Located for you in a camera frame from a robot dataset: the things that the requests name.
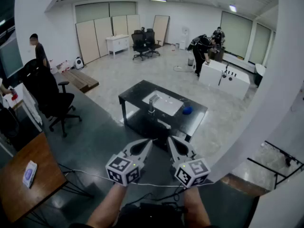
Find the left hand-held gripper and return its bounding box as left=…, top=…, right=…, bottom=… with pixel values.
left=105, top=138, right=153, bottom=187

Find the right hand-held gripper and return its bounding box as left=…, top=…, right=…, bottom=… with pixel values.
left=167, top=136, right=211, bottom=189

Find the white and purple wipes packet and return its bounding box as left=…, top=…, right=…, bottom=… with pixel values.
left=23, top=160, right=38, bottom=189

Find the person's left forearm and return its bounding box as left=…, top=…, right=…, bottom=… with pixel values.
left=85, top=183, right=128, bottom=227

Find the person's right forearm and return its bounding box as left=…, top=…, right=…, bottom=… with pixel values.
left=182, top=186, right=212, bottom=227

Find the chrome faucet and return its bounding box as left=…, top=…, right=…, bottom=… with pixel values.
left=148, top=96, right=160, bottom=114

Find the white sink basin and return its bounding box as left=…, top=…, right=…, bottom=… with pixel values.
left=142, top=90, right=185, bottom=117

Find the black sink counter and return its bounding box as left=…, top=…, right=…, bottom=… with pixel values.
left=118, top=79, right=209, bottom=152

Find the person's black-clothed torso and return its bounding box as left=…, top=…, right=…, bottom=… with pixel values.
left=68, top=202, right=214, bottom=228

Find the white bathtub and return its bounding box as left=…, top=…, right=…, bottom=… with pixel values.
left=198, top=59, right=251, bottom=101

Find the stack of wooden planks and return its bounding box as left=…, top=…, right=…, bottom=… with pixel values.
left=61, top=68, right=100, bottom=94

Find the white round appliance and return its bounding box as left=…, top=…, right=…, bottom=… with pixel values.
left=74, top=57, right=85, bottom=70

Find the black metal rack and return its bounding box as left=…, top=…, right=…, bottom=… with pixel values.
left=247, top=140, right=304, bottom=190

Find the black office chair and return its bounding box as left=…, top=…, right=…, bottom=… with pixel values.
left=144, top=28, right=162, bottom=58
left=131, top=29, right=150, bottom=61
left=22, top=58, right=83, bottom=138

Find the white water dispenser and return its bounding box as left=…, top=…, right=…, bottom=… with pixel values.
left=181, top=27, right=190, bottom=50

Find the white cabinet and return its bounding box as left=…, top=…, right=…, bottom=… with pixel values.
left=105, top=34, right=131, bottom=58

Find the beige partition panel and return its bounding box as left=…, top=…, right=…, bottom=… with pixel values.
left=94, top=17, right=113, bottom=57
left=75, top=20, right=100, bottom=65
left=126, top=14, right=141, bottom=35
left=152, top=15, right=171, bottom=47
left=111, top=15, right=129, bottom=37

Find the brown wooden table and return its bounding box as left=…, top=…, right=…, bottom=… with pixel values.
left=0, top=132, right=95, bottom=223

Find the white-legged work table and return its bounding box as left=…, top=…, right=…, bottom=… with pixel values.
left=4, top=82, right=43, bottom=134

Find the white cable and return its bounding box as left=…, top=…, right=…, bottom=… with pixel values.
left=63, top=169, right=216, bottom=188

